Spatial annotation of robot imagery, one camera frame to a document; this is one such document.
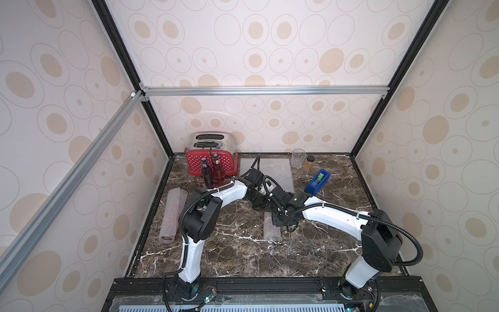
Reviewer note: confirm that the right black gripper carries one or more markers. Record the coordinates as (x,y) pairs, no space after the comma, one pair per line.
(279,218)

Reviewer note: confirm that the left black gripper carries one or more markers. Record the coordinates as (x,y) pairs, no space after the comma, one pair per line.
(263,197)

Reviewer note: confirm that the blue tape dispenser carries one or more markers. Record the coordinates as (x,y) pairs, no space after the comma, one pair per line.
(318,182)

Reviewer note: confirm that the single bubble wrap sheet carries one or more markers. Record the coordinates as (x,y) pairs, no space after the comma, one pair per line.
(175,202)

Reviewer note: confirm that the red drink bottle front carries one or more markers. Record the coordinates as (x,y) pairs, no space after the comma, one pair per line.
(168,230)

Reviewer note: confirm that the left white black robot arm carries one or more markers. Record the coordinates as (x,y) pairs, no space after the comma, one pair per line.
(198,220)

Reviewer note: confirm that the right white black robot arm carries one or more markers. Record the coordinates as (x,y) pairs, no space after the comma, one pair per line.
(380,239)

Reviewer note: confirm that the red perforated plastic basket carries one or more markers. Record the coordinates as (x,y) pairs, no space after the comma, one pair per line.
(229,160)

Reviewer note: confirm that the clear drinking glass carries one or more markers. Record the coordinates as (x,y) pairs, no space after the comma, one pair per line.
(298,157)

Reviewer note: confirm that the brown spice jar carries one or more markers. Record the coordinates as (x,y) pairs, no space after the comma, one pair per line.
(309,162)

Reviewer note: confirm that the silver toaster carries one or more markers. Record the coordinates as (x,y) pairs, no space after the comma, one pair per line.
(211,140)

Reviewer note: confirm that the horizontal aluminium bar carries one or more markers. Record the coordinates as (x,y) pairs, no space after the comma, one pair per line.
(148,92)

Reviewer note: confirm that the left diagonal aluminium bar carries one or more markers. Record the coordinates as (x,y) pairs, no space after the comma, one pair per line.
(15,256)

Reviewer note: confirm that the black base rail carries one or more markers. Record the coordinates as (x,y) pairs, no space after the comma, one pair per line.
(327,287)

